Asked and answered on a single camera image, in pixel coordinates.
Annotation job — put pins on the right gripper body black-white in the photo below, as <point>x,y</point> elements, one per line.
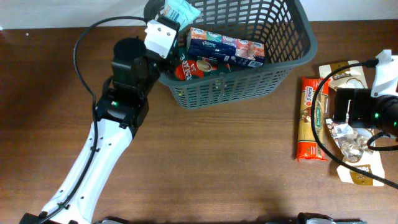
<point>342,104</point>

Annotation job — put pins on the left gripper body white-black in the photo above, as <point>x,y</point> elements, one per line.
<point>170,62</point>

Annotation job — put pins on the mint toilet wipes pack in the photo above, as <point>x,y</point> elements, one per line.
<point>180,11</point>

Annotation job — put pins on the green Nescafe coffee bag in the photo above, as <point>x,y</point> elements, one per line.
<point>194,67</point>

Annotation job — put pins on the blue Kleenex tissue multipack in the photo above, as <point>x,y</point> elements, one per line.
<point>222,48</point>

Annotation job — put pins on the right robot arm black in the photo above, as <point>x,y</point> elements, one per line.
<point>374,108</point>

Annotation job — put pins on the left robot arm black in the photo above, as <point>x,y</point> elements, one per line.
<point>117,115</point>

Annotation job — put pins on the beige snack pouch upper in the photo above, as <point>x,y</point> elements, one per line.
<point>349,78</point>

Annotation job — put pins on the beige snack pouch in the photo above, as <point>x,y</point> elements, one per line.
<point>352,143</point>
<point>349,78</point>

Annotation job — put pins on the beige snack pouch lower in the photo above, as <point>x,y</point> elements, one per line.
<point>352,143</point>

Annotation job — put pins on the grey plastic lattice basket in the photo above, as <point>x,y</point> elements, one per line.
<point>283,28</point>

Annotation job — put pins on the dark device bottom edge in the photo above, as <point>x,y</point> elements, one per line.
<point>315,218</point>

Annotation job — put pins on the dark device bottom left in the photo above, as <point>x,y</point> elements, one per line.
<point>112,220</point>

